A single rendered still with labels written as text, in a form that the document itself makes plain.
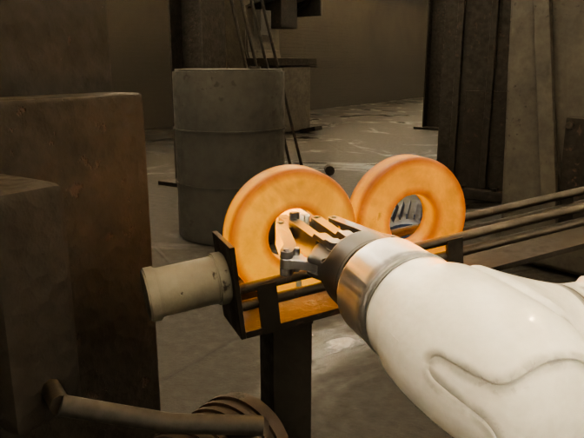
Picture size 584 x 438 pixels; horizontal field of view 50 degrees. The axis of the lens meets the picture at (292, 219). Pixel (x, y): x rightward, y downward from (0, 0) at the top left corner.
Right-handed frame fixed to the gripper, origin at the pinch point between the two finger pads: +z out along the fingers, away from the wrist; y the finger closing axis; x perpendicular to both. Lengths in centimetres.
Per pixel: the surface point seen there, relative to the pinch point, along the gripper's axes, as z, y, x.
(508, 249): -0.1, 32.0, -7.5
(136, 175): 17.0, -14.9, 2.5
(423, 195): -1.3, 16.7, 1.8
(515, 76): 159, 169, 4
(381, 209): -1.5, 10.8, 0.6
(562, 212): -3.7, 37.0, -1.6
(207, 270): -1.9, -10.6, -4.3
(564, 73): 139, 176, 6
